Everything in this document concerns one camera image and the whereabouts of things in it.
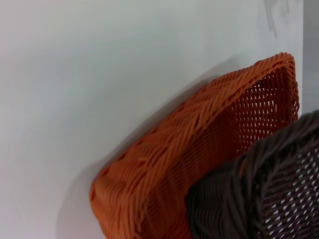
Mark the orange woven plastic basket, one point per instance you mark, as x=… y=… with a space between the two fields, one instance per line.
x=159 y=174

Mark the dark brown woven plastic basket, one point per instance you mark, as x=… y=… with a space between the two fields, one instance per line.
x=236 y=199

